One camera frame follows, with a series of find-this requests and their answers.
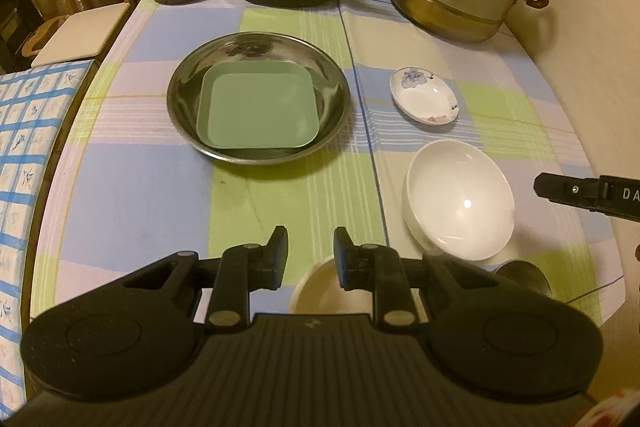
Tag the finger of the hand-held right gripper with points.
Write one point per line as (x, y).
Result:
(565, 189)

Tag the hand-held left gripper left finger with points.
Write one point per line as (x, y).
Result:
(280, 257)

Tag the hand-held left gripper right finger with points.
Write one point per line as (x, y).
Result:
(342, 257)

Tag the cream ribbed bowl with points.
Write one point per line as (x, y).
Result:
(320, 292)

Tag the small stainless steel bowl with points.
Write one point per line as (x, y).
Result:
(525, 279)

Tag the white ceramic bowl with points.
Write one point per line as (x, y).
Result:
(460, 202)

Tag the green square plate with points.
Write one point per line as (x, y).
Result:
(260, 112)

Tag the small floral white saucer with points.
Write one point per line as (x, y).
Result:
(425, 99)

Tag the round stainless steel plate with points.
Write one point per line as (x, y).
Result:
(182, 107)

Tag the pastel plaid tablecloth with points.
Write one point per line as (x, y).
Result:
(150, 197)

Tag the blue checked cloth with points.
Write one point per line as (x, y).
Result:
(30, 157)

